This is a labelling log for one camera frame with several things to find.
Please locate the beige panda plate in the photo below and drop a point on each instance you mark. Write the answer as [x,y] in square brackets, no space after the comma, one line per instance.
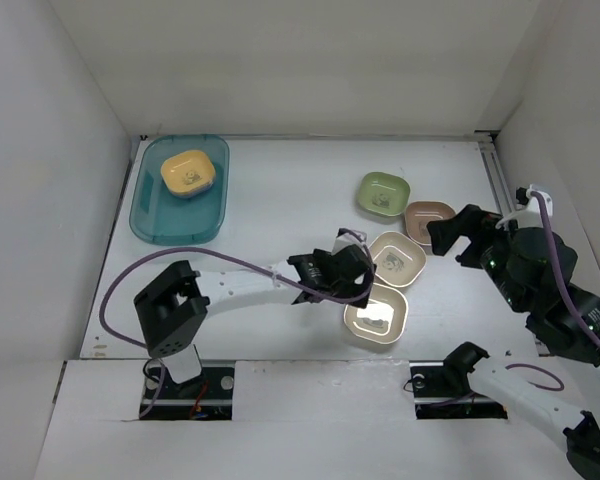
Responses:
[399,259]

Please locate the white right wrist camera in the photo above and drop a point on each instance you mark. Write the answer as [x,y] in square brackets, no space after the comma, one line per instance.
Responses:
[534,206]

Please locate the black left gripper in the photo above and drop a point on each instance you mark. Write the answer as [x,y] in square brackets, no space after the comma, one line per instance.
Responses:
[357,290]

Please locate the yellow panda plate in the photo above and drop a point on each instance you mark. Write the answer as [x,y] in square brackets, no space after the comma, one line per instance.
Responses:
[188,173]

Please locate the cream panda plate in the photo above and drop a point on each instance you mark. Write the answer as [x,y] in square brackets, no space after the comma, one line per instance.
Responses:
[383,320]

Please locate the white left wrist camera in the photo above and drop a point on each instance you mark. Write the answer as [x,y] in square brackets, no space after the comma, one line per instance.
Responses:
[347,237]

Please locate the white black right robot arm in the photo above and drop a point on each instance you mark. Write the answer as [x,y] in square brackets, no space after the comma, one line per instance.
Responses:
[531,268]

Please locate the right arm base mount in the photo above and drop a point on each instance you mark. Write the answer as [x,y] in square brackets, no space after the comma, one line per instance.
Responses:
[441,390]

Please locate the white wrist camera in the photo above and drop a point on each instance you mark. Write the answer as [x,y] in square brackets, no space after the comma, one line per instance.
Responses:
[534,206]
[347,237]

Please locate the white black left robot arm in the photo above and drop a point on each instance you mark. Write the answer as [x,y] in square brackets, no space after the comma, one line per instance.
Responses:
[176,303]

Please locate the brown panda plate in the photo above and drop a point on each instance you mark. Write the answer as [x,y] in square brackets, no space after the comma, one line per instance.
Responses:
[419,213]

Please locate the green panda plate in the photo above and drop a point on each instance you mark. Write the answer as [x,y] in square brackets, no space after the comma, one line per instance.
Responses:
[383,194]

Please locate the teal transparent plastic bin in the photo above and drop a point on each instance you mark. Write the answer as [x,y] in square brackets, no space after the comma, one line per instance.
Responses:
[160,217]

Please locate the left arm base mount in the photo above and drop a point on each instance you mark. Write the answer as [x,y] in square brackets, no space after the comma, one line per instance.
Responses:
[208,397]

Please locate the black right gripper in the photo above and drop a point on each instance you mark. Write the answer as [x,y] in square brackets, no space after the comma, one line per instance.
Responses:
[444,232]

